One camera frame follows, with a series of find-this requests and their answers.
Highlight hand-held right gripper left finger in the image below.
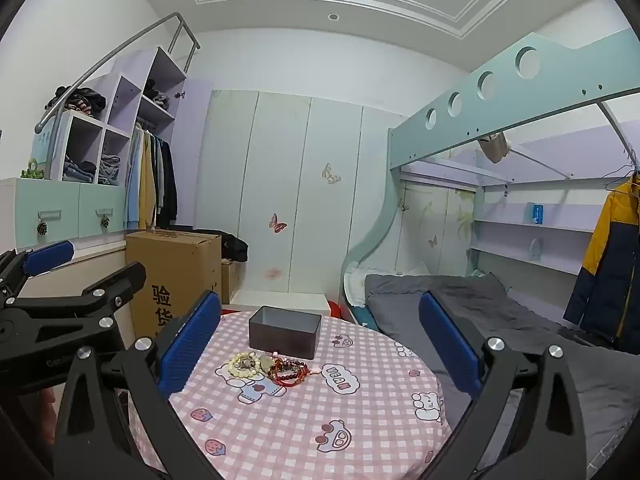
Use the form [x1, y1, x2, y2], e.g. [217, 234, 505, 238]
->
[52, 290, 223, 480]

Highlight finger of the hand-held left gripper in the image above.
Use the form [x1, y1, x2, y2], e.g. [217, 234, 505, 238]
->
[0, 240, 76, 307]
[0, 261, 147, 357]

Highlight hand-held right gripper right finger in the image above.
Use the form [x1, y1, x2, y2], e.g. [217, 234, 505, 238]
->
[417, 292, 588, 480]

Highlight cream bead bracelet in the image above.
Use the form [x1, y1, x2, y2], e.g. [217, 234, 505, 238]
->
[227, 352, 266, 380]

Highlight grey storage box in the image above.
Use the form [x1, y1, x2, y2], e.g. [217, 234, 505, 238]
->
[248, 306, 322, 360]

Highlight dark red bead bracelet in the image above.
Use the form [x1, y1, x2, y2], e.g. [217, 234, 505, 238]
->
[269, 356, 302, 384]

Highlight orange red bead bracelet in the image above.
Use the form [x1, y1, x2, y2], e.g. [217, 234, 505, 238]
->
[279, 364, 311, 387]

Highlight large cardboard box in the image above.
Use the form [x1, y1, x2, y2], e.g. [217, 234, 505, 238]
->
[125, 230, 222, 346]

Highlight grey bed sheet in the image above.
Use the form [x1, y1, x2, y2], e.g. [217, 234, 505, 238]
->
[364, 272, 640, 480]

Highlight small cardboard box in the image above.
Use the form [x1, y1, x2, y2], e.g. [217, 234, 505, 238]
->
[220, 259, 240, 305]

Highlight folded blue jeans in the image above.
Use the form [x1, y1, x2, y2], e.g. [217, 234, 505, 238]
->
[63, 156, 97, 183]

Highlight black bag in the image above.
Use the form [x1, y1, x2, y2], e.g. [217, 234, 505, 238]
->
[220, 232, 249, 263]

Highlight row of hanging clothes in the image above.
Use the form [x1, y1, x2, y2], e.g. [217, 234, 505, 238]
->
[124, 120, 178, 232]

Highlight white pillow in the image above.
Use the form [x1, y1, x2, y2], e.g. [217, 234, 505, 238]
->
[345, 262, 431, 307]

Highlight pink checked tablecloth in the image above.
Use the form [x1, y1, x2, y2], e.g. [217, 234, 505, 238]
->
[127, 310, 453, 480]

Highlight pile of dark clothes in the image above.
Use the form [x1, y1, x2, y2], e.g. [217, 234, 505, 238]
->
[46, 85, 107, 120]

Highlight stair cabinet with cubbies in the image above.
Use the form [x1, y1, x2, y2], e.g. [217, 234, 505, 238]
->
[0, 47, 188, 256]

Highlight yellow and navy jacket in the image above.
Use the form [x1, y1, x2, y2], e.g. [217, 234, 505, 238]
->
[562, 172, 640, 343]

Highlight beige hanging bag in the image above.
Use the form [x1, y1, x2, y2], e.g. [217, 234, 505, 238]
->
[476, 130, 512, 164]

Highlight white wardrobe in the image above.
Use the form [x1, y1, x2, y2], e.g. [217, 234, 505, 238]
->
[192, 89, 406, 306]

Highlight grey metal handrail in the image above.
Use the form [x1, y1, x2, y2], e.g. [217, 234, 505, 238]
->
[34, 14, 201, 134]

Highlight white wall shelves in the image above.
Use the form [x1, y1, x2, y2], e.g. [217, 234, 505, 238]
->
[467, 170, 608, 276]

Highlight teal bunk bed frame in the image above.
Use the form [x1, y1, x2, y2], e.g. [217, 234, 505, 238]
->
[340, 32, 640, 321]

